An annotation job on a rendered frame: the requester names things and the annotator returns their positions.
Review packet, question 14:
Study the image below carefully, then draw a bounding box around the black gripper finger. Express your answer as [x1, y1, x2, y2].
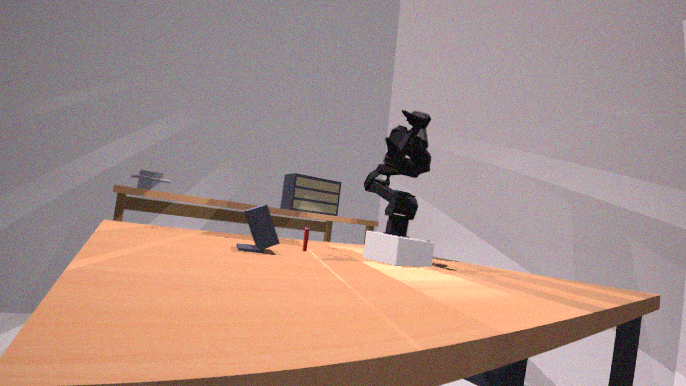
[385, 136, 404, 162]
[402, 109, 426, 125]

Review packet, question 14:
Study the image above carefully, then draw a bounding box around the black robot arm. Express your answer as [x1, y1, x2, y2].
[364, 125, 431, 239]

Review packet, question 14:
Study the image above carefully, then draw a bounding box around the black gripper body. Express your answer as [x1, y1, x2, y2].
[383, 111, 431, 170]

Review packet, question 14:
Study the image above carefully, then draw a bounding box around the grey sloped panel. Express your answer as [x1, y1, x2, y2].
[236, 205, 280, 253]

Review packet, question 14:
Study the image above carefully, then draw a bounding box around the red peg with white band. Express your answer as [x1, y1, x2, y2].
[302, 226, 310, 252]

